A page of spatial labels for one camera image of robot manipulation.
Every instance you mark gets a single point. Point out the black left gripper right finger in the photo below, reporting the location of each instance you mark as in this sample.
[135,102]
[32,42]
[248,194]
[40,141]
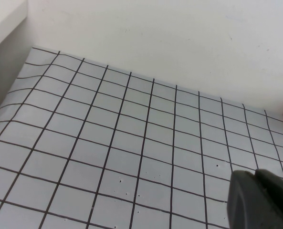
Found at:
[279,202]

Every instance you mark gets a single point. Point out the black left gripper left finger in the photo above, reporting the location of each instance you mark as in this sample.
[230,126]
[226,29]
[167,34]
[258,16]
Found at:
[246,202]

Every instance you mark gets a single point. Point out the grey checkered tablecloth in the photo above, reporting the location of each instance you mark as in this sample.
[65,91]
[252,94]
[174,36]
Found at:
[122,143]

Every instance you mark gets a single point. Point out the white ledge board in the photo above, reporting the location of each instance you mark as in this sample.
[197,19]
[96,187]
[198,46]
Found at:
[3,21]

